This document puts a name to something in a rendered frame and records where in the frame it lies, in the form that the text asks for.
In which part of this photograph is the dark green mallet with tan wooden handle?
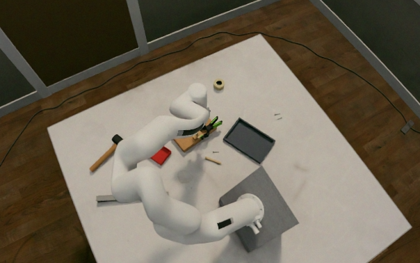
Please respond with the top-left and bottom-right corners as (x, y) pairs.
(89, 134), (123, 172)

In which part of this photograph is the red shallow tray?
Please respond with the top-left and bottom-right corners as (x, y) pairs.
(150, 146), (172, 166)

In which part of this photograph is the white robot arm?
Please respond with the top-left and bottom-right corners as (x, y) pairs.
(111, 83), (264, 245)

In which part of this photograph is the grey flat bar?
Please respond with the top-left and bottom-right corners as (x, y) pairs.
(96, 195), (117, 202)

